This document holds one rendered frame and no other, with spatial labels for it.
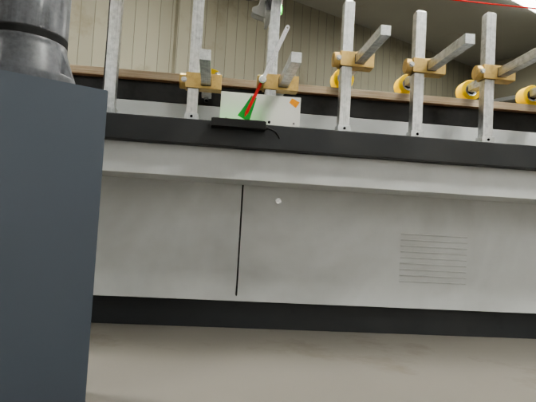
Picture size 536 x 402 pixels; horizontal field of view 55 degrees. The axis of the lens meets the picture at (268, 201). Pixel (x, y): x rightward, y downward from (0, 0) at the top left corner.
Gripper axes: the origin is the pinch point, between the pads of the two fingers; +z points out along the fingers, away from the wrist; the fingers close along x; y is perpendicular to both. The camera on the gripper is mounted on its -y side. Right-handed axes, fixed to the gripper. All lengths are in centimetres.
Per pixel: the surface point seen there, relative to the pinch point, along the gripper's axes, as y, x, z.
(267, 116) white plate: -2.1, -5.3, 27.8
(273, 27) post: -2.3, -6.1, -1.8
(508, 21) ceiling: -369, -491, -233
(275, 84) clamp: -4.1, -5.3, 17.2
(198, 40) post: 21.7, -6.0, 4.8
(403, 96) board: -54, -25, 12
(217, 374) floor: 10, 29, 101
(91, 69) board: 59, -25, 12
